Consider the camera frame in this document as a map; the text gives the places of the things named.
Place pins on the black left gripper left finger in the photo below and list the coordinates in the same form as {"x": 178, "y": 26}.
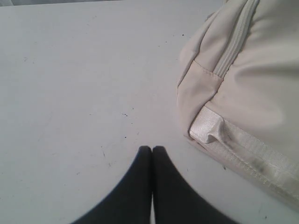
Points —
{"x": 130, "y": 200}

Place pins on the cream fabric duffel bag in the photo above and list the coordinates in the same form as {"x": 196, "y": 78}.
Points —
{"x": 238, "y": 96}

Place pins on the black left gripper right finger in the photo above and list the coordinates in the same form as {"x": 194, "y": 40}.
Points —
{"x": 175, "y": 201}

